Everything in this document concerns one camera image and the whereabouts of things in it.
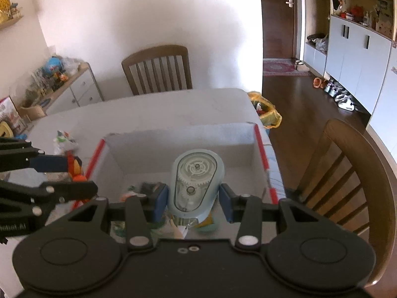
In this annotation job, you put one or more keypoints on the pile of toys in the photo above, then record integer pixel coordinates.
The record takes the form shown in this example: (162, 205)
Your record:
(46, 82)

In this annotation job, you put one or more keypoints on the red items on cabinet shelf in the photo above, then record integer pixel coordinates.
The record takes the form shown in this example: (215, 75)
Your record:
(352, 12)

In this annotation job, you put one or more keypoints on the white cardboard box red tape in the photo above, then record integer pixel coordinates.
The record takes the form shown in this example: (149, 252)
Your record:
(186, 139)

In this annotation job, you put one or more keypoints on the blue globe toy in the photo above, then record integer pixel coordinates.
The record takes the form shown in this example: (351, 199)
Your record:
(53, 65)

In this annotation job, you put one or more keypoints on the small wooden holder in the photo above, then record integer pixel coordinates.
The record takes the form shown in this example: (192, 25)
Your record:
(31, 113)

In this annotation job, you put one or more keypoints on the white wall cabinet unit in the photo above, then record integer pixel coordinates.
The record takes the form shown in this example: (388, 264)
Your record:
(353, 68)

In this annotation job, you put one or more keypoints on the red patterned rug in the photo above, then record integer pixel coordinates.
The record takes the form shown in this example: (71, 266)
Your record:
(280, 67)

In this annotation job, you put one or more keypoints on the white sideboard wooden top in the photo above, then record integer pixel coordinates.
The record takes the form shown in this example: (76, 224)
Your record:
(80, 90)

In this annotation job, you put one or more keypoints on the yellow plastic bag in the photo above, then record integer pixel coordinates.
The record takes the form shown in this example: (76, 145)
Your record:
(269, 115)

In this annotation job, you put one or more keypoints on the red and white printed box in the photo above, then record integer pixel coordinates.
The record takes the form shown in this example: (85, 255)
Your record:
(11, 115)

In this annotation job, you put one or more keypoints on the wooden chair with curved back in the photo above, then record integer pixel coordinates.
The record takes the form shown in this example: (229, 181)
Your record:
(369, 161)

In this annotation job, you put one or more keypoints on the wooden wall shelf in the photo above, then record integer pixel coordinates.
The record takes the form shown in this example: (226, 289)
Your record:
(11, 22)

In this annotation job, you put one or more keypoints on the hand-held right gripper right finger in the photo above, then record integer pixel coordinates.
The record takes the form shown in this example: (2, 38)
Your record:
(225, 205)

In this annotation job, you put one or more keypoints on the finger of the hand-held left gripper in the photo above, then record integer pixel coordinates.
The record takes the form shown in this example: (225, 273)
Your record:
(52, 163)
(71, 189)

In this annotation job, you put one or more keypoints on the small orange item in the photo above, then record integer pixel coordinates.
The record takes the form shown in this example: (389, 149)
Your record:
(127, 196)

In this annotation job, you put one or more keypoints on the light blue correction tape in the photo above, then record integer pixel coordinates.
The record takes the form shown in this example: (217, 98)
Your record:
(195, 177)

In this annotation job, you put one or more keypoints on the black hanging bag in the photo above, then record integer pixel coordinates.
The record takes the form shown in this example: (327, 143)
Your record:
(337, 1)

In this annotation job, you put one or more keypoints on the grey plastic bag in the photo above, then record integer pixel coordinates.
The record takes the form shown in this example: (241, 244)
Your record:
(319, 43)

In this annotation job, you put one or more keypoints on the wooden slat-back chair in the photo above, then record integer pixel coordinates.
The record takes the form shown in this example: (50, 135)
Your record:
(156, 68)

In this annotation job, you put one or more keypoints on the gold ornament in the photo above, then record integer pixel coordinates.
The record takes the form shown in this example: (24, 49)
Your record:
(3, 7)

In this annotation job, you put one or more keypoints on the orange toy figure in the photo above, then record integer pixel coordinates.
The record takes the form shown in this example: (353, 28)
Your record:
(76, 167)

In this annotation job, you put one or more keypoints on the brown wooden door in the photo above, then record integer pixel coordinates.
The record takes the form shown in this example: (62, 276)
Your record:
(279, 31)

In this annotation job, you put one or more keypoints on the yellow box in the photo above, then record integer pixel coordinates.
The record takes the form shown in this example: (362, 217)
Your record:
(5, 128)

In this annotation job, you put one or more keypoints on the row of shoes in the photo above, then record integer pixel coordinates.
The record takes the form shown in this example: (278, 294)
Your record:
(336, 94)

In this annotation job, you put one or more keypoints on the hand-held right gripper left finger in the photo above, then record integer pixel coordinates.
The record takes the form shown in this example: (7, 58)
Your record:
(162, 205)

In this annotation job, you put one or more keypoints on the pair of slippers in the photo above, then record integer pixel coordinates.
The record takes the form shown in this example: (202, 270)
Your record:
(300, 64)

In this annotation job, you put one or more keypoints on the clear packet of small items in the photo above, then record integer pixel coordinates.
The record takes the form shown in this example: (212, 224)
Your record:
(63, 139)

